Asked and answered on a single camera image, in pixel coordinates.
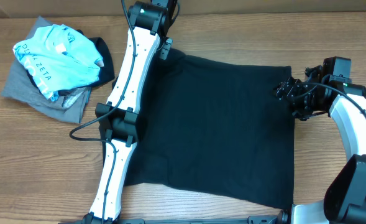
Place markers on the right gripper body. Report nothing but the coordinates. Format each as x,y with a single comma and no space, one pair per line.
305,105

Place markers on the black t-shirt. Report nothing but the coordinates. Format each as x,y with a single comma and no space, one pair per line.
216,128

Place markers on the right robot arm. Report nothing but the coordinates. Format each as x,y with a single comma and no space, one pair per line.
329,90

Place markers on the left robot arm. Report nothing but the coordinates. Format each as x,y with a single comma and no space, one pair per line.
118,117

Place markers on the black folded garment in pile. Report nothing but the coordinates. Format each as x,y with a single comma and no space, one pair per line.
105,63

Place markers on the light blue printed t-shirt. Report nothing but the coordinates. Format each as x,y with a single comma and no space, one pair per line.
61,62

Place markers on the grey folded t-shirt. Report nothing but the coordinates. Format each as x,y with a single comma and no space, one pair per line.
53,70

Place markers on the cardboard backdrop board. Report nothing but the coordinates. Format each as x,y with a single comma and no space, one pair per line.
71,8

